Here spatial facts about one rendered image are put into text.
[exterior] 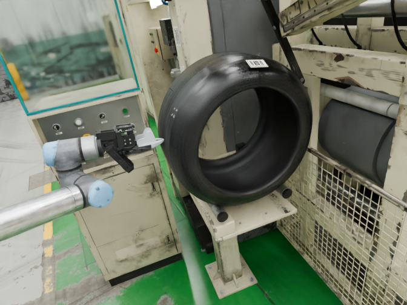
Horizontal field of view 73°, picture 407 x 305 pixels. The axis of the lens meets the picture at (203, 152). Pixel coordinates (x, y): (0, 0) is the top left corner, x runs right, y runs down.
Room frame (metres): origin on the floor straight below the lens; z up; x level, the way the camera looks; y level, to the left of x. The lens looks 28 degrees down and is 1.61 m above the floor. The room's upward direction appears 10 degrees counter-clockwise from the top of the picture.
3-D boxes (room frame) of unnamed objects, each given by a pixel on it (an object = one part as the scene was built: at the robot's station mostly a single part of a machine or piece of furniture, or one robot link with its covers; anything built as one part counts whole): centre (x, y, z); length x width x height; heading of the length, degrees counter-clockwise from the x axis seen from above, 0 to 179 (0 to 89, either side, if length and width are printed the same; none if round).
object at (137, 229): (1.55, 0.58, 0.63); 0.56 x 0.41 x 1.27; 105
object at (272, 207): (1.01, -0.12, 0.80); 0.37 x 0.36 x 0.02; 105
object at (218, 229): (0.97, 0.01, 0.84); 0.36 x 0.09 x 0.06; 15
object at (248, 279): (1.25, -0.04, 0.02); 0.27 x 0.27 x 0.04; 15
